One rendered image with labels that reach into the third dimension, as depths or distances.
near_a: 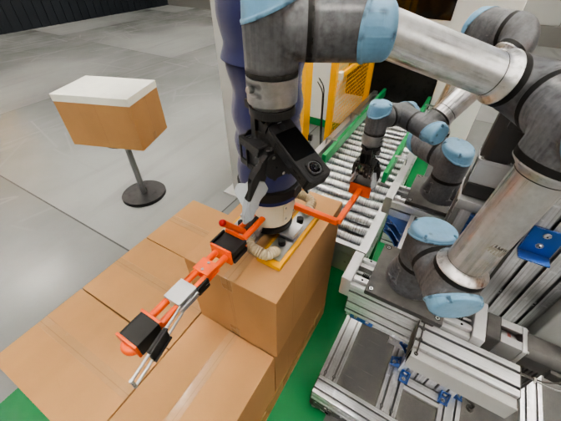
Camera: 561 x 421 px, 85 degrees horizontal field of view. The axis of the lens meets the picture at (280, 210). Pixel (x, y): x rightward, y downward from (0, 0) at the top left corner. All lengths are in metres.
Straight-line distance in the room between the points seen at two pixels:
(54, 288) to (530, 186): 2.65
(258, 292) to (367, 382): 0.89
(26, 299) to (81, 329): 1.13
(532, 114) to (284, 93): 0.40
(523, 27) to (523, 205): 0.71
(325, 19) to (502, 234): 0.49
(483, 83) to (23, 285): 2.82
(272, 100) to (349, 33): 0.12
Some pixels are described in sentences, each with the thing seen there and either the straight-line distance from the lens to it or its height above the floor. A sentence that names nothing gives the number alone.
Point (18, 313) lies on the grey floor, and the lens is 2.72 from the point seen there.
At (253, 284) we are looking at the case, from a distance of 1.08.
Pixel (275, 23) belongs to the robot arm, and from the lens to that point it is 0.42.
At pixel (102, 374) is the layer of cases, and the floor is 0.54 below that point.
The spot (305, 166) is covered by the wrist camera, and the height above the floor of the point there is 1.58.
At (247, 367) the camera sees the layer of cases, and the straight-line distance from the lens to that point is 1.38.
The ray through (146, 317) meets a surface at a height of 1.10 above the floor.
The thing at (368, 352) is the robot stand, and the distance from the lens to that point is 1.83.
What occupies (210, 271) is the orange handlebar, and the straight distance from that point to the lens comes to 0.95.
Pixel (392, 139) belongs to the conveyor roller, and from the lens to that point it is 2.86.
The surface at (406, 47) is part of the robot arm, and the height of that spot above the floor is 1.70.
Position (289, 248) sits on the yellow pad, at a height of 0.97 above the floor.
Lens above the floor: 1.83
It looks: 41 degrees down
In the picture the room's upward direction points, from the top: straight up
